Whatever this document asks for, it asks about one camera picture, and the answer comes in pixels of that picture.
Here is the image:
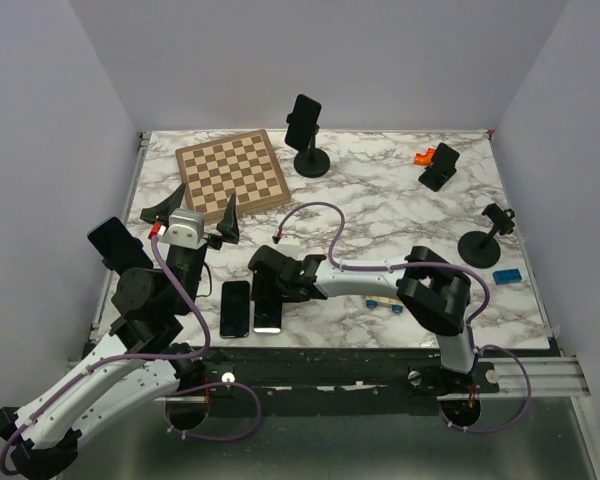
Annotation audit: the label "wooden chessboard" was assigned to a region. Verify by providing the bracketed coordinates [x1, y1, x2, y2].
[175, 129, 291, 223]

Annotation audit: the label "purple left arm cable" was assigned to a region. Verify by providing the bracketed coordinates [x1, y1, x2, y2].
[0, 234, 211, 476]

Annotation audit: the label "blue toy brick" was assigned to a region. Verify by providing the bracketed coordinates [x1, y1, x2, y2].
[492, 268, 523, 285]

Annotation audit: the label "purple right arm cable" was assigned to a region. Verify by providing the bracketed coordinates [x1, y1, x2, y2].
[272, 201, 492, 326]

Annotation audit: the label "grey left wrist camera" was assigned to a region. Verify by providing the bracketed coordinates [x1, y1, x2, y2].
[160, 208, 205, 250]

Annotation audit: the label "black folding phone stand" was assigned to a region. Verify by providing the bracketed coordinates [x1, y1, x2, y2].
[418, 143, 460, 192]

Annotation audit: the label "aluminium frame rail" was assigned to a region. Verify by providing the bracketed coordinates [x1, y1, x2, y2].
[479, 357, 590, 399]

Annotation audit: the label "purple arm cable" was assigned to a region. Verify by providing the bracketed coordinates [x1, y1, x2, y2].
[272, 201, 492, 326]
[0, 234, 211, 476]

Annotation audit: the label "black round-base pole phone stand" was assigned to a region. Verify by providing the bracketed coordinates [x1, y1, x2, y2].
[294, 124, 331, 178]

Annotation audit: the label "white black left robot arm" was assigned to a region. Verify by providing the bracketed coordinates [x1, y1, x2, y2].
[0, 186, 239, 479]

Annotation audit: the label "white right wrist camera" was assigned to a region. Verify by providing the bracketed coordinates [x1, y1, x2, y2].
[275, 241, 300, 259]

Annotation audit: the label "black phone with silver edge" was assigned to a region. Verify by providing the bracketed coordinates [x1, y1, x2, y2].
[252, 294, 283, 334]

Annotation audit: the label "orange plastic block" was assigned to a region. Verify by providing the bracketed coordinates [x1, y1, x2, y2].
[414, 148, 436, 166]

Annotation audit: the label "wooden toy car blue wheels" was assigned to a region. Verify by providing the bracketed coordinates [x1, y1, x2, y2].
[365, 296, 404, 314]

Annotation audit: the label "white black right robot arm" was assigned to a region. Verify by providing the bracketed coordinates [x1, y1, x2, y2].
[248, 246, 477, 392]

